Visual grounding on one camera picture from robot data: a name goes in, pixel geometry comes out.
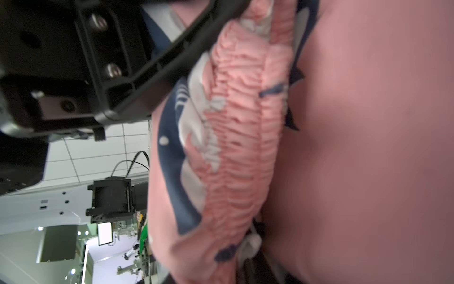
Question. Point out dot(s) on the pink shark print shorts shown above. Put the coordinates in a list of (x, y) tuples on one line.
[(318, 133)]

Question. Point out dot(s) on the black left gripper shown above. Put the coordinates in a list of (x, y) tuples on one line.
[(67, 67)]

